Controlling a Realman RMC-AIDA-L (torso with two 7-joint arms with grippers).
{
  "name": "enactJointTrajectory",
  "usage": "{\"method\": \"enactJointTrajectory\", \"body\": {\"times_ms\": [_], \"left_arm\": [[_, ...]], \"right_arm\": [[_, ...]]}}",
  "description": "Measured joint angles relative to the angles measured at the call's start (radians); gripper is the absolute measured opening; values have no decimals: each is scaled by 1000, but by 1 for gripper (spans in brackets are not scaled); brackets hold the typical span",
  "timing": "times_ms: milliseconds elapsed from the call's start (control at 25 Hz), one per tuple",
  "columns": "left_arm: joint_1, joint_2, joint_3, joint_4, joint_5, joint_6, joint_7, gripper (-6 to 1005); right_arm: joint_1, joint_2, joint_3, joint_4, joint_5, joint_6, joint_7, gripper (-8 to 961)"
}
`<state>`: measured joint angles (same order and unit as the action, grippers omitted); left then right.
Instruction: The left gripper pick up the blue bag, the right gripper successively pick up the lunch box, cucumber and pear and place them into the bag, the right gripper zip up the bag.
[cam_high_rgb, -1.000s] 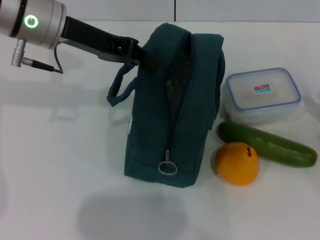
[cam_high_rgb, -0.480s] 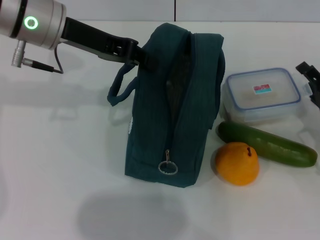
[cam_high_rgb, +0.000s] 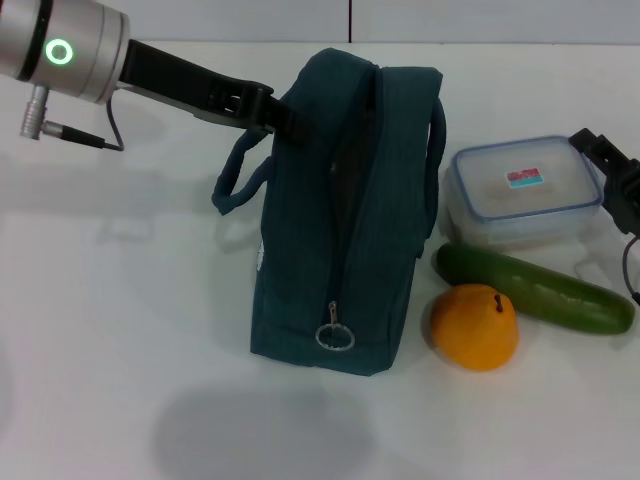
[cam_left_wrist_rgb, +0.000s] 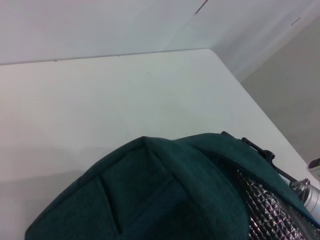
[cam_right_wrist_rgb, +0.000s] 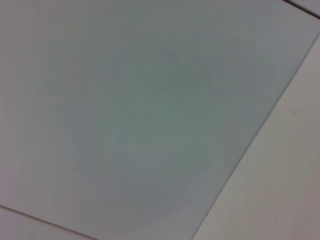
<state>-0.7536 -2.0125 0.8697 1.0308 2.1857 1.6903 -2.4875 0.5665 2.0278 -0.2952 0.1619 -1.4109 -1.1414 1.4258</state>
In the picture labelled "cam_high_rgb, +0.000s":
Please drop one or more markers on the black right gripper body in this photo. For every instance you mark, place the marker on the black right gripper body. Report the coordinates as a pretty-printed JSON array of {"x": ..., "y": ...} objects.
[{"x": 625, "y": 195}]

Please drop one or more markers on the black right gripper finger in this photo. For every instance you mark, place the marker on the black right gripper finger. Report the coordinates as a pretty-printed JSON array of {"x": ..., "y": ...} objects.
[{"x": 595, "y": 147}]

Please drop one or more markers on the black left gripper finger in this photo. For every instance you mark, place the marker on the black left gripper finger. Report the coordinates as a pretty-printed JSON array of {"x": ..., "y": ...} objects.
[{"x": 292, "y": 125}]

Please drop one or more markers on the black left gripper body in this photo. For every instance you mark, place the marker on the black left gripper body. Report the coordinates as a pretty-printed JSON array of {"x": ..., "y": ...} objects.
[{"x": 190, "y": 90}]

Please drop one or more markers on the clear container with blue lid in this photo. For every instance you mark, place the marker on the clear container with blue lid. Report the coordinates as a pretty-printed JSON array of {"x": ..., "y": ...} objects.
[{"x": 490, "y": 175}]

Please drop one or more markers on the teal insulated lunch bag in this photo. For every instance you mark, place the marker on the teal insulated lunch bag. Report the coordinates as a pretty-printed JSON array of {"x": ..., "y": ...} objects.
[{"x": 310, "y": 250}]

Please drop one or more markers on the green cucumber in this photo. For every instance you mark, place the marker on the green cucumber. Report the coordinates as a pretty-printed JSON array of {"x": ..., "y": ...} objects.
[{"x": 500, "y": 275}]

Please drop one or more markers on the orange yellow pear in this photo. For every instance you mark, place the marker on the orange yellow pear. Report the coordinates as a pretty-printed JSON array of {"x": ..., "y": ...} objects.
[{"x": 470, "y": 330}]

